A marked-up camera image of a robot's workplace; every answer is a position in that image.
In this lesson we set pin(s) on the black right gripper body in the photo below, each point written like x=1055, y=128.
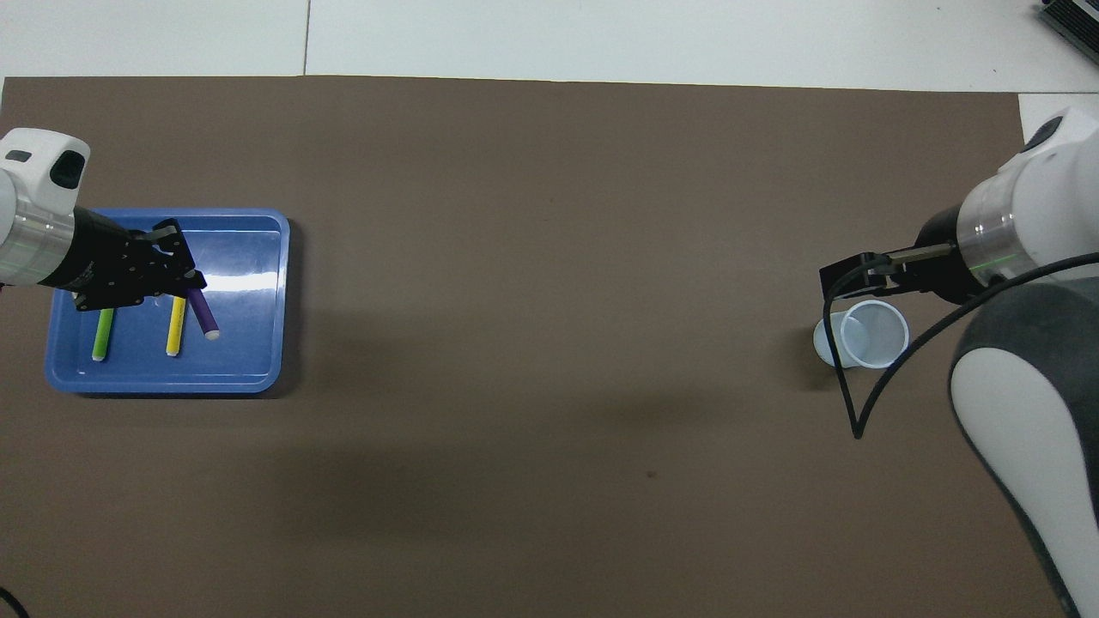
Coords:
x=936, y=266

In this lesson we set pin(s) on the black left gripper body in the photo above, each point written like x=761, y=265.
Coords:
x=107, y=262

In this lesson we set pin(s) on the yellow pen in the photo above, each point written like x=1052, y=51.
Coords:
x=175, y=330

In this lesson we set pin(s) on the green pen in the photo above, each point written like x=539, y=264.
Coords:
x=102, y=336

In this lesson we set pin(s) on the purple pen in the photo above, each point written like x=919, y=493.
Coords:
x=204, y=316

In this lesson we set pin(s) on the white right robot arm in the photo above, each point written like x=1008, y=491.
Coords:
x=1022, y=446

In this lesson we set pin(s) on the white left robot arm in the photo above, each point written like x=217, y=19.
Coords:
x=30, y=206

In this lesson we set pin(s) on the translucent plastic cup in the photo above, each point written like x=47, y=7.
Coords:
x=826, y=345

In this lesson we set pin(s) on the blue plastic tray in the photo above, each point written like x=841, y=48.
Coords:
x=249, y=343

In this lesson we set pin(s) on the dark ribbed device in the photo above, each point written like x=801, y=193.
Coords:
x=1073, y=21

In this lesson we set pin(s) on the brown table mat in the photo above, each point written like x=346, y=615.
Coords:
x=549, y=257

